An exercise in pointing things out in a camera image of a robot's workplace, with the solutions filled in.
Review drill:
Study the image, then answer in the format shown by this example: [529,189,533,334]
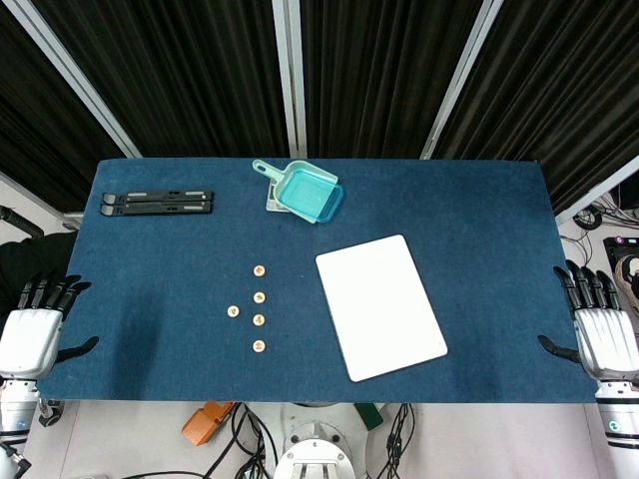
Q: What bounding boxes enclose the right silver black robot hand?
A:
[537,258,639,383]

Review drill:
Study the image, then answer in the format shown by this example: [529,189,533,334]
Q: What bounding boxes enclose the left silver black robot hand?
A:
[0,271,100,380]

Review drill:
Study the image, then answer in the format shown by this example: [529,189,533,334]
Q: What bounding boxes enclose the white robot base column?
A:
[273,401,370,479]

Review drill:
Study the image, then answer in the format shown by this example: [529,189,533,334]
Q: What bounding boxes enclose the black caster wheel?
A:
[37,397,66,428]

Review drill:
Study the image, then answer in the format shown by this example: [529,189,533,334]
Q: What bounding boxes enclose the black device with purple light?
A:
[602,236,639,300]

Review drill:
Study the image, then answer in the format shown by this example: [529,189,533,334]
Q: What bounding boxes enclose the black padded bar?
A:
[0,207,45,237]

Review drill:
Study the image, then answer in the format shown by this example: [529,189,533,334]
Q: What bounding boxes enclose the blue felt table cloth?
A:
[38,158,601,404]

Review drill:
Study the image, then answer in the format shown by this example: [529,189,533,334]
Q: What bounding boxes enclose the black folded laptop stand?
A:
[99,189,216,218]

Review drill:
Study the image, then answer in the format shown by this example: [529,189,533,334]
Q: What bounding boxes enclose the orange floor device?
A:
[181,401,236,447]

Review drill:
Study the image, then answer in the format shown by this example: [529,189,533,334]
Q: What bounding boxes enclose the black pleated curtain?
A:
[32,0,291,159]
[298,0,485,160]
[0,0,126,214]
[433,0,639,216]

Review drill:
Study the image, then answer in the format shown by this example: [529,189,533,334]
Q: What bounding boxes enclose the white rectangular board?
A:
[315,234,448,383]

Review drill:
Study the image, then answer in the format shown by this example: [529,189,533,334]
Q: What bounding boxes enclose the dark green flat object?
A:
[354,402,384,430]

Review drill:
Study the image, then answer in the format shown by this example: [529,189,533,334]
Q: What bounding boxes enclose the small silver digital scale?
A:
[264,179,292,216]

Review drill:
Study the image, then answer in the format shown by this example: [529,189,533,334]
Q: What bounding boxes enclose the mint green plastic scoop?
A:
[251,159,339,224]

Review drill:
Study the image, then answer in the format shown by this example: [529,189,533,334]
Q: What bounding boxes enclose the teal plastic tray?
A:
[277,172,345,226]

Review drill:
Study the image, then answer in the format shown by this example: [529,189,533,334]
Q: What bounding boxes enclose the grey aluminium frame post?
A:
[4,0,145,160]
[420,0,506,161]
[0,172,85,232]
[553,154,639,226]
[272,0,309,160]

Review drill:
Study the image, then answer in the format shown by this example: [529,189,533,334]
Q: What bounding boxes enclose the tangled background cables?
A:
[572,195,639,232]

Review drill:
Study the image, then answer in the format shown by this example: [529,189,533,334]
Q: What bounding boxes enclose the black floor cable bundle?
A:
[219,402,281,479]
[378,402,415,479]

